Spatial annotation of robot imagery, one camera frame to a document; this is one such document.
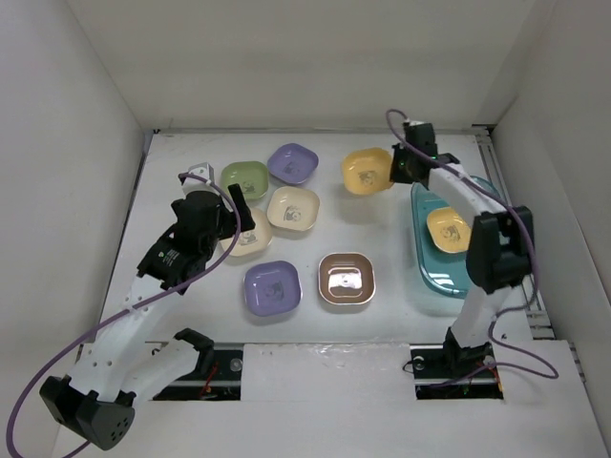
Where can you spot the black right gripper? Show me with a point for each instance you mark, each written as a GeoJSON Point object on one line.
{"type": "Point", "coordinates": [396, 175]}

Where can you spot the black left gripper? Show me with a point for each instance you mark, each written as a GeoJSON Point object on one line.
{"type": "Point", "coordinates": [244, 212]}

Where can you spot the cream panda plate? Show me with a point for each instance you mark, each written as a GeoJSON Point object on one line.
{"type": "Point", "coordinates": [293, 209]}
{"type": "Point", "coordinates": [254, 241]}

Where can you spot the yellow panda plate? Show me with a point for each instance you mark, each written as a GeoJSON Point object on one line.
{"type": "Point", "coordinates": [367, 172]}
{"type": "Point", "coordinates": [450, 233]}

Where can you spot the green panda plate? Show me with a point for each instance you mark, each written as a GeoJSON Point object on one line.
{"type": "Point", "coordinates": [252, 176]}

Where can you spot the purple panda plate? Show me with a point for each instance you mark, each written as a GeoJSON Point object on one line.
{"type": "Point", "coordinates": [292, 164]}
{"type": "Point", "coordinates": [272, 288]}

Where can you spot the brown panda plate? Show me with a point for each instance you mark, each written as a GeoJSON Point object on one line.
{"type": "Point", "coordinates": [346, 279]}

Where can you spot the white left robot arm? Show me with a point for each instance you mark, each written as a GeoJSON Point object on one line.
{"type": "Point", "coordinates": [98, 397]}

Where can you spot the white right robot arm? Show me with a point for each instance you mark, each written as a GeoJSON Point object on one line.
{"type": "Point", "coordinates": [501, 249]}

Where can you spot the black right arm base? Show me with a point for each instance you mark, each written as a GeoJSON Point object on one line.
{"type": "Point", "coordinates": [437, 376]}

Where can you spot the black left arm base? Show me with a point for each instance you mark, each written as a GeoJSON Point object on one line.
{"type": "Point", "coordinates": [217, 378]}

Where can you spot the teal plastic bin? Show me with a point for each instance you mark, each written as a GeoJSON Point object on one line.
{"type": "Point", "coordinates": [443, 273]}

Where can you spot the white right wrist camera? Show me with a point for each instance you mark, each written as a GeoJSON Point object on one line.
{"type": "Point", "coordinates": [412, 122]}

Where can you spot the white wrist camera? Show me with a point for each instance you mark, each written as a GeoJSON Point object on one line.
{"type": "Point", "coordinates": [412, 122]}
{"type": "Point", "coordinates": [203, 170]}

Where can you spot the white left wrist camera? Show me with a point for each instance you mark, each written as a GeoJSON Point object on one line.
{"type": "Point", "coordinates": [203, 170]}

